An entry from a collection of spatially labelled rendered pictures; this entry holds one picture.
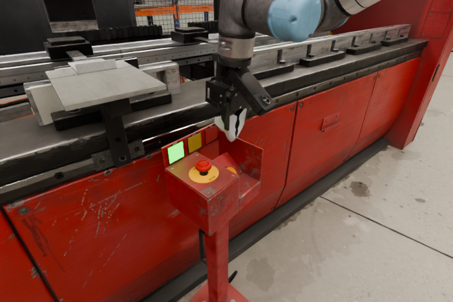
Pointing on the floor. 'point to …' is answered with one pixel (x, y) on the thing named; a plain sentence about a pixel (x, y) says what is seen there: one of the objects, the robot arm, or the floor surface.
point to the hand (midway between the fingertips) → (234, 138)
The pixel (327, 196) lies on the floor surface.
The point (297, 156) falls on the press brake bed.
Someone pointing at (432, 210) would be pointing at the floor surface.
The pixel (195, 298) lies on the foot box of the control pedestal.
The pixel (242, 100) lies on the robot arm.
